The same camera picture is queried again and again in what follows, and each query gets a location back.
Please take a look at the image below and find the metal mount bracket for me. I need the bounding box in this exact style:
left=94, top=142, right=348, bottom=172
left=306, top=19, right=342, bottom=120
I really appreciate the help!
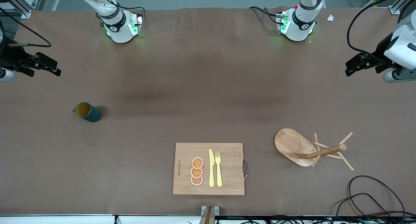
left=201, top=205, right=220, bottom=224

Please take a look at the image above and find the aluminium frame profile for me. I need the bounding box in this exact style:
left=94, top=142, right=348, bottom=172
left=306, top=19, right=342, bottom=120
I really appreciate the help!
left=389, top=0, right=408, bottom=15
left=8, top=0, right=44, bottom=19

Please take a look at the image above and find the bamboo cutting board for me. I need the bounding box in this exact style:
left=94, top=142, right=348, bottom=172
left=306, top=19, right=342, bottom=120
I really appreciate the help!
left=173, top=143, right=249, bottom=196

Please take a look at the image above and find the dark green cup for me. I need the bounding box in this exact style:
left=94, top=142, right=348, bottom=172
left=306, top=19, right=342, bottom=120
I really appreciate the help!
left=73, top=102, right=102, bottom=123

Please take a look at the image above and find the yellow plastic fork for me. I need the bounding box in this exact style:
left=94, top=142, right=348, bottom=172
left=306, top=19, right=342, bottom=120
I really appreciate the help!
left=215, top=152, right=223, bottom=188

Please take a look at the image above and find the black arm base cable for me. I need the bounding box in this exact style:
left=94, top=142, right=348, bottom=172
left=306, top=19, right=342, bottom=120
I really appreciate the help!
left=249, top=6, right=280, bottom=24
left=112, top=3, right=146, bottom=15

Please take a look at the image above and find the brown table cover sheet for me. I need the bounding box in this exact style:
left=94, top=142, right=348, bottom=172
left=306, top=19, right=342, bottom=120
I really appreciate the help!
left=0, top=6, right=416, bottom=216

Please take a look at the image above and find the black looped cable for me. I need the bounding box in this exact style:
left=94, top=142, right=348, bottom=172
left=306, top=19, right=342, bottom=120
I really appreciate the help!
left=347, top=175, right=407, bottom=224
left=331, top=193, right=390, bottom=224

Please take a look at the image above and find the yellow plastic knife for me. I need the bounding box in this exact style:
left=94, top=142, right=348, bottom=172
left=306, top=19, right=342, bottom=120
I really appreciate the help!
left=209, top=149, right=215, bottom=188

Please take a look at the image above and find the wooden mug tree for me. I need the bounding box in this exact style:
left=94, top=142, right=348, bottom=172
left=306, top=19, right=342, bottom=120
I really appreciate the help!
left=274, top=128, right=355, bottom=171

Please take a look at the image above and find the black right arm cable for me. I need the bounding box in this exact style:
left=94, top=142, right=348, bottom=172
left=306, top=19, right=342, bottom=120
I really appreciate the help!
left=0, top=7, right=52, bottom=48

